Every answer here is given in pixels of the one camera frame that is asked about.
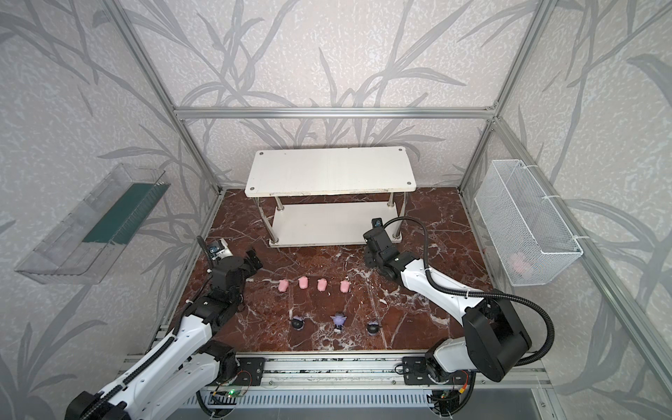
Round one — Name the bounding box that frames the black mounting plate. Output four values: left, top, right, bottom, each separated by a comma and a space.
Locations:
401, 356, 469, 387
224, 357, 266, 387

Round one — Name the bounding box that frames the pink toy in basket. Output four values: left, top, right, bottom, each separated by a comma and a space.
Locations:
509, 253, 534, 278

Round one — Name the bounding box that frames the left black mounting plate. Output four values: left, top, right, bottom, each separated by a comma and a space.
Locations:
224, 357, 266, 387

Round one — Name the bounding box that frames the white wire mesh basket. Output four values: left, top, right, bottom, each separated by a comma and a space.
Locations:
475, 159, 583, 286

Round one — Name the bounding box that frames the aluminium frame crossbar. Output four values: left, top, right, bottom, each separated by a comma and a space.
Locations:
174, 107, 495, 120

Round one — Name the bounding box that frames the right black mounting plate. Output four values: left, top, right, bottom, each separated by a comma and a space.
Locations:
401, 356, 469, 387

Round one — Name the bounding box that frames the purple figure toy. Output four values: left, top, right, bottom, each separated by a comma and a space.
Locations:
331, 313, 348, 333

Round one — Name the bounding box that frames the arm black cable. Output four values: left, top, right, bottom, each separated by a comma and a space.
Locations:
381, 216, 556, 368
78, 235, 222, 420

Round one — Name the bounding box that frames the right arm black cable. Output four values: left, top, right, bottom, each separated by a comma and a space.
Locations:
381, 216, 556, 368

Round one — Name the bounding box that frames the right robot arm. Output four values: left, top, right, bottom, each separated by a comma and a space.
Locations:
363, 227, 531, 383

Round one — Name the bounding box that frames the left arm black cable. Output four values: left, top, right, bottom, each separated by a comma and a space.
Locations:
78, 235, 222, 420

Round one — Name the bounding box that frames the clear plastic wall bin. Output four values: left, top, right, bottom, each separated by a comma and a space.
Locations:
15, 164, 170, 285

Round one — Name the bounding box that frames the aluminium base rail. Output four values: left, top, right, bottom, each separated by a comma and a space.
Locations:
107, 350, 552, 392

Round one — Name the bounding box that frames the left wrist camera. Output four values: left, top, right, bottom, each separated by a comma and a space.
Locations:
208, 238, 233, 261

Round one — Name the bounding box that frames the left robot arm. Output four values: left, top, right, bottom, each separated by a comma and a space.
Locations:
65, 248, 263, 419

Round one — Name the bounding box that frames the white two-tier shelf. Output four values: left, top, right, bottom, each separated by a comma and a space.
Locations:
245, 146, 418, 248

